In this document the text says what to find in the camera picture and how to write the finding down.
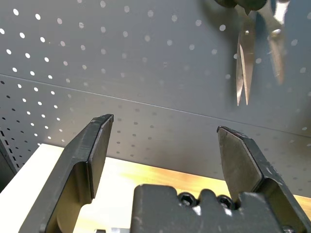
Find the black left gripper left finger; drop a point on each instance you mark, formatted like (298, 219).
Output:
(80, 155)

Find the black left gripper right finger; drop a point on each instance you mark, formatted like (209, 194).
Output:
(243, 165)

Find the grey perforated pegboard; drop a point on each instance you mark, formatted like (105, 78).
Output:
(121, 72)

